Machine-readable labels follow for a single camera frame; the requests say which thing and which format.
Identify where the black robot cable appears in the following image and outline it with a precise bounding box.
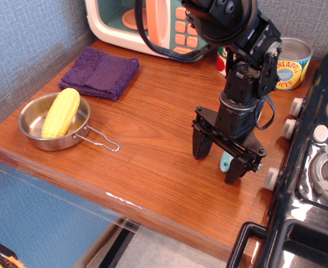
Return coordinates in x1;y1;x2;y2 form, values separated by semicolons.
134;0;216;63

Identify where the purple folded cloth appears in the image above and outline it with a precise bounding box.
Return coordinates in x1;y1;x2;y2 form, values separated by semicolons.
58;47;139;101

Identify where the small steel frying pan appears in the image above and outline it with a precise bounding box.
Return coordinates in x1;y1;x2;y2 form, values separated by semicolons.
18;88;120;152

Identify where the black toy stove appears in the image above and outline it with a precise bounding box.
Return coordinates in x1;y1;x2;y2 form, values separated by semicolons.
227;53;328;267

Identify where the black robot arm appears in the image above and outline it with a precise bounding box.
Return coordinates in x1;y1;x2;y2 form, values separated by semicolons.
182;1;282;184

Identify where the white spatula teal handle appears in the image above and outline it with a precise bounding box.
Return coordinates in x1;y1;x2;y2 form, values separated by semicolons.
220;151;234;173

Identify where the yellow toy corn cob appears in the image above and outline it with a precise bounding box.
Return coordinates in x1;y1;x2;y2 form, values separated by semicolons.
41;88;80;139

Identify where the orange object bottom left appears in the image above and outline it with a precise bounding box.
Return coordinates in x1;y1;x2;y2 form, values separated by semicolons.
0;245;25;268

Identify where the tomato sauce can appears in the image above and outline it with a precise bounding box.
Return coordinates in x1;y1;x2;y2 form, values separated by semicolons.
216;46;227;76

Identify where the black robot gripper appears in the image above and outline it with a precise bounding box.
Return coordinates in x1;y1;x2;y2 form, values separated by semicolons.
192;94;267;184

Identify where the pineapple slices can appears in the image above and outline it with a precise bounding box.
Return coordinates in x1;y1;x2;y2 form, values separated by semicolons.
276;37;313;90

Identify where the toy microwave teal and cream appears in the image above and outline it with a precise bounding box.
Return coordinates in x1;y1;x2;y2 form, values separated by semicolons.
85;1;218;56

